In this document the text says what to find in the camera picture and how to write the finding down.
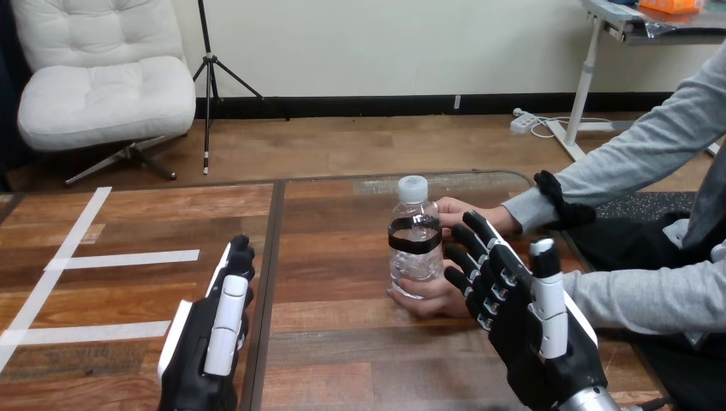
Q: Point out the white cushioned chair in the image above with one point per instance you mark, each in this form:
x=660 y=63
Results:
x=108 y=91

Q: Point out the person's hand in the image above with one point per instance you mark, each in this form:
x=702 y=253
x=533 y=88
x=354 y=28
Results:
x=434 y=300
x=483 y=214

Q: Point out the white power strip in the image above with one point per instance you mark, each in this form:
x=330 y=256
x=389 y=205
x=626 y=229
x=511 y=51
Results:
x=523 y=122

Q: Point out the orange thing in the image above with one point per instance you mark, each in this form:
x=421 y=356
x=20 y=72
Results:
x=672 y=5

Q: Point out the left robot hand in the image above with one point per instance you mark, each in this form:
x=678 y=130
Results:
x=195 y=352

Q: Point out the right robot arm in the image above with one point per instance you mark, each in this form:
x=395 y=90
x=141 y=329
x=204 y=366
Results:
x=590 y=401

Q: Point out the dark screen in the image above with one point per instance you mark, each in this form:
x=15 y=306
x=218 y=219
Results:
x=8 y=113

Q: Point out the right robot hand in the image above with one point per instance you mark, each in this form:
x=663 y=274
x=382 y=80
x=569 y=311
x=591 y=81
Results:
x=527 y=340

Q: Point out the person's body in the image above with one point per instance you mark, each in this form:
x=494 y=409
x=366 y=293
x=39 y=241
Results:
x=709 y=187

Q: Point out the white desk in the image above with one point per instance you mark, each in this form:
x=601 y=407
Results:
x=584 y=85

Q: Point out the black speckled floor mat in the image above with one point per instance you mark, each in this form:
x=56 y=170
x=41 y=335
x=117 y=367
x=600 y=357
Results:
x=641 y=205

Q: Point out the clear water bottle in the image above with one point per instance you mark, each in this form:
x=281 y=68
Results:
x=415 y=255

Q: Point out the black tripod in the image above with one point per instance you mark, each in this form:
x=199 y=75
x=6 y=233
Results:
x=210 y=85

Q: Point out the person's forearm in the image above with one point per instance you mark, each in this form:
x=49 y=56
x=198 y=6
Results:
x=646 y=295
x=618 y=164

